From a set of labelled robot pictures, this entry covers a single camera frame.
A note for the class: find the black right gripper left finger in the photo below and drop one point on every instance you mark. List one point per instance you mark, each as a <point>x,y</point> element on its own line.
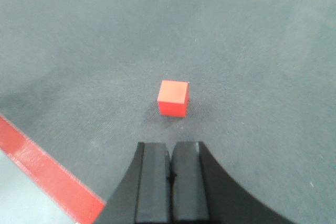
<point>143,195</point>

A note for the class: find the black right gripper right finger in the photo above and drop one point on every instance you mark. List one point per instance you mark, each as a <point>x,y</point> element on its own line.
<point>204,192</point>

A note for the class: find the red magnetic cube block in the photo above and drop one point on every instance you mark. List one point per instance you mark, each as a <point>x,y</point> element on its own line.
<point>173,98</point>

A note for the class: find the dark grey fabric mat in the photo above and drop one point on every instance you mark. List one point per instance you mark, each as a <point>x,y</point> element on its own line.
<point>81,78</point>

